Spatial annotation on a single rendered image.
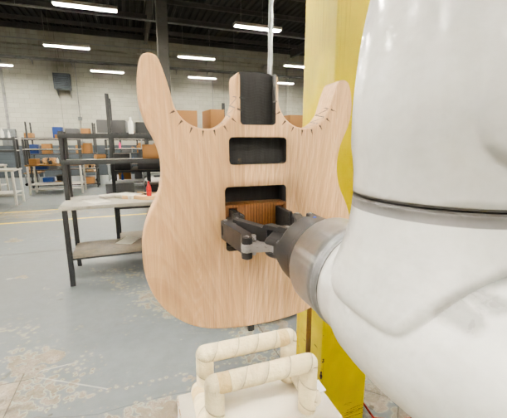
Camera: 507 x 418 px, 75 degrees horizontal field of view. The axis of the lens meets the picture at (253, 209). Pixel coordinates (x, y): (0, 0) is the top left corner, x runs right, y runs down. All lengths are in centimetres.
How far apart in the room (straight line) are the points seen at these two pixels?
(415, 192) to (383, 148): 3
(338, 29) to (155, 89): 113
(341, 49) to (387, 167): 134
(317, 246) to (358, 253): 8
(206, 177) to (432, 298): 37
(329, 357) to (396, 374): 160
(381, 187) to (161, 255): 37
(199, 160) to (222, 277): 18
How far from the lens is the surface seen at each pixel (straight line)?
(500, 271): 19
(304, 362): 62
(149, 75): 49
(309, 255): 28
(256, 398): 71
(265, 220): 52
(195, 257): 51
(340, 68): 149
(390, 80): 19
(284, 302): 58
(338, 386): 194
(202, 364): 65
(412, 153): 18
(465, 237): 18
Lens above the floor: 157
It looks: 12 degrees down
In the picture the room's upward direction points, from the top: straight up
